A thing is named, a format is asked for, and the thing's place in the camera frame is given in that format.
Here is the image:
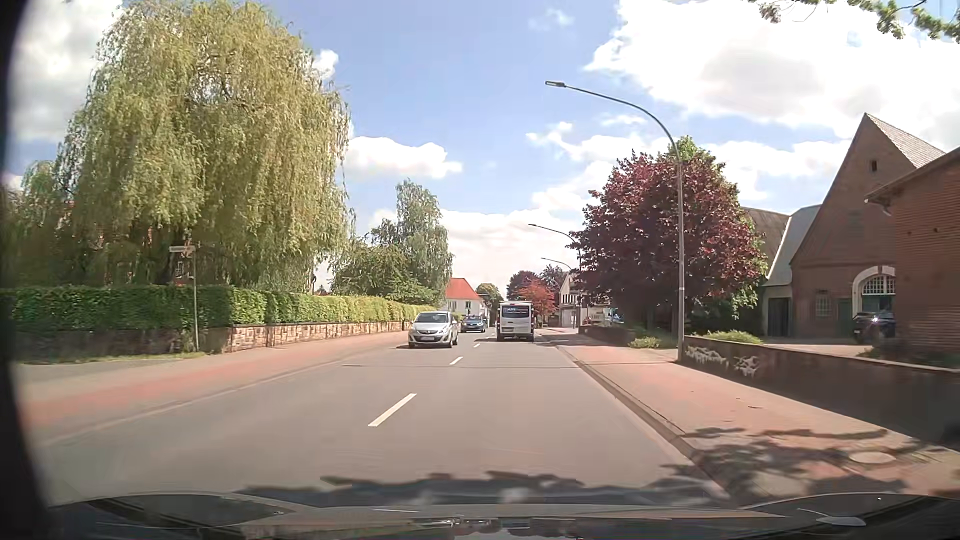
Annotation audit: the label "green trimmed hedge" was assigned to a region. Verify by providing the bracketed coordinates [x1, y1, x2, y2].
[0, 284, 436, 333]

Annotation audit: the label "silver car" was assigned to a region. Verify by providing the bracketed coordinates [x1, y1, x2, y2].
[407, 310, 460, 350]

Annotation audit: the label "red paved pavement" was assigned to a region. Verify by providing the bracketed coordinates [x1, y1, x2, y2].
[541, 327, 960, 505]
[13, 330, 410, 444]

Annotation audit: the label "car's own bonnet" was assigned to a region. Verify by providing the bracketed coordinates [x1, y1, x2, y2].
[46, 491, 960, 540]

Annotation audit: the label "green birch tree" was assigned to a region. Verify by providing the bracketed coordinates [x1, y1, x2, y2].
[330, 178, 455, 306]

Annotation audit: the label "dark red leaved tree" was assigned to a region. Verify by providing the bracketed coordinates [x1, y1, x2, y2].
[567, 136, 768, 330]

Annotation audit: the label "tall curved lamp post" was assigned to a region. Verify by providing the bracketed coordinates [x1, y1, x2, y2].
[545, 80, 687, 362]

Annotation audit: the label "grey roofed building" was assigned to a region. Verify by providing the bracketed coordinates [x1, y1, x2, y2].
[742, 204, 822, 338]

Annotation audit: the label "red brick gabled building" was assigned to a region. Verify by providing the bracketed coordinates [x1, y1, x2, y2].
[789, 113, 946, 339]

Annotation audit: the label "large weeping willow tree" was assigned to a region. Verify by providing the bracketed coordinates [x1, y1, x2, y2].
[18, 0, 354, 292]

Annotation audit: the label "dark parked car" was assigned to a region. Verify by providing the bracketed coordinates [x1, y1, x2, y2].
[851, 309, 897, 345]

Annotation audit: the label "white van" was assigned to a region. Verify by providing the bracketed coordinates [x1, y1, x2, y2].
[495, 300, 537, 343]

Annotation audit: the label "road sign on post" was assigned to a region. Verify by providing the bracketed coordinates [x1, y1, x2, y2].
[168, 240, 201, 354]

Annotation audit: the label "white house red roof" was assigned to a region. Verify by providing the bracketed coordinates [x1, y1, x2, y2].
[444, 277, 486, 318]

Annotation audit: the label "road markings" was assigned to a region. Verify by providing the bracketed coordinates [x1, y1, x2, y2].
[39, 334, 495, 450]

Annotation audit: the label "low grey concrete wall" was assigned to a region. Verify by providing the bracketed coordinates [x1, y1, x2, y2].
[678, 334, 960, 445]

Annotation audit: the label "low stone wall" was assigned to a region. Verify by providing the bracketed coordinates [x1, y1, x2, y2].
[11, 320, 412, 361]

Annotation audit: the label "white building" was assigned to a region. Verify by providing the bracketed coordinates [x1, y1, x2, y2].
[557, 273, 610, 329]

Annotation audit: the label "grey asphalt road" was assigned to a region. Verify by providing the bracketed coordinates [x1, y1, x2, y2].
[33, 328, 730, 510]

